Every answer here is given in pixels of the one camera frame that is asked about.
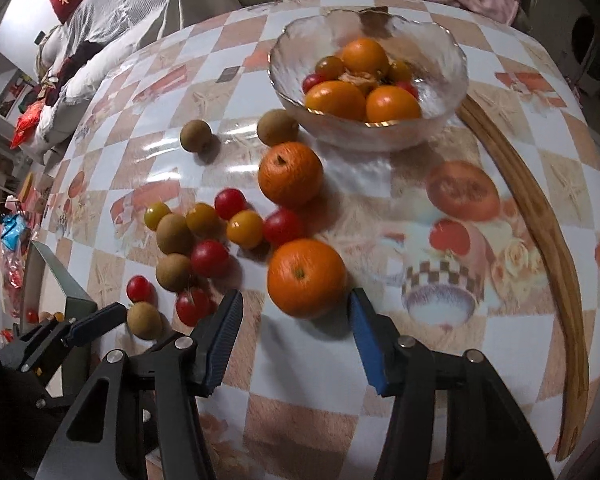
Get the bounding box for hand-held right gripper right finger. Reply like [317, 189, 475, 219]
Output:
[346, 287, 556, 480]

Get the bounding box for yellow cherry tomato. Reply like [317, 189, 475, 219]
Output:
[387, 60, 413, 83]
[226, 210, 265, 250]
[144, 201, 172, 231]
[186, 202, 221, 238]
[314, 55, 346, 81]

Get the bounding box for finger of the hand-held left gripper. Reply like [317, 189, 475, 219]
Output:
[0, 302, 128, 373]
[32, 387, 88, 412]

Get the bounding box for long wooden paddle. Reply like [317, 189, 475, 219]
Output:
[457, 95, 591, 462]

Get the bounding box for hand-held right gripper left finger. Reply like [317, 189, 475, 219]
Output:
[35, 289, 245, 480]

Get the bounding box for dark clothes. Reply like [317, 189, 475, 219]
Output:
[55, 42, 101, 106]

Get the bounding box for orange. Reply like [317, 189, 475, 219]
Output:
[257, 141, 325, 209]
[304, 80, 367, 122]
[341, 37, 391, 78]
[266, 238, 348, 319]
[365, 85, 422, 123]

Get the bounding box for blue plastic bag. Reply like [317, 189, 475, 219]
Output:
[0, 212, 33, 251]

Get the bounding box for brown longan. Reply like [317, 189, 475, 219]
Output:
[126, 301, 164, 341]
[156, 212, 195, 256]
[155, 253, 193, 292]

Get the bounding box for white duvet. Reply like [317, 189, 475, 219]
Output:
[35, 35, 146, 156]

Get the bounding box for grey striped quilt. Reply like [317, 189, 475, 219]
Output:
[55, 0, 241, 61]

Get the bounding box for red packet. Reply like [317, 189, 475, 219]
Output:
[11, 105, 43, 150]

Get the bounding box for clear glass bowl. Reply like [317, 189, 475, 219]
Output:
[268, 9, 469, 152]

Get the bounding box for peeled orange segment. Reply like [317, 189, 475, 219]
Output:
[337, 70, 381, 93]

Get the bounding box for brown kiwi left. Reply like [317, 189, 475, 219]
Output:
[180, 119, 213, 152]

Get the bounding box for brown kiwi by bowl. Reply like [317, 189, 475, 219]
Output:
[256, 109, 300, 147]

